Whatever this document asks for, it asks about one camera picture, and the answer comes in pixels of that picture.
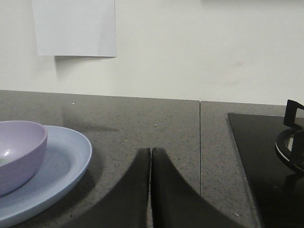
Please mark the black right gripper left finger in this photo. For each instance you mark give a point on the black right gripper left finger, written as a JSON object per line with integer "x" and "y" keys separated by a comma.
{"x": 125, "y": 205}

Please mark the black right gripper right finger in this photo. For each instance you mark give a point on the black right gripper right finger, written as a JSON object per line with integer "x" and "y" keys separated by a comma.
{"x": 175, "y": 204}

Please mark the purple plastic bowl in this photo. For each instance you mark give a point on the purple plastic bowl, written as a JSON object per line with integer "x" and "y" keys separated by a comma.
{"x": 24, "y": 143}

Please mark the light green plastic spoon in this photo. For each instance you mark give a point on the light green plastic spoon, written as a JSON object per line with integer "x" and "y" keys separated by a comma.
{"x": 4, "y": 161}

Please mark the blue plate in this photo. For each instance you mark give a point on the blue plate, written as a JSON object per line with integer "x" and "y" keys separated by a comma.
{"x": 67, "y": 157}

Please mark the black glass gas cooktop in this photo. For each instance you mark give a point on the black glass gas cooktop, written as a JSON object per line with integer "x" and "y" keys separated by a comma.
{"x": 278, "y": 191}

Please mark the black burner pan support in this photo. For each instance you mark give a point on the black burner pan support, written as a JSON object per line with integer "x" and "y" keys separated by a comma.
{"x": 289, "y": 145}

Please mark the white paper sheet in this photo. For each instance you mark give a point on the white paper sheet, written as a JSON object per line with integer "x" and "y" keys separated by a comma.
{"x": 83, "y": 28}

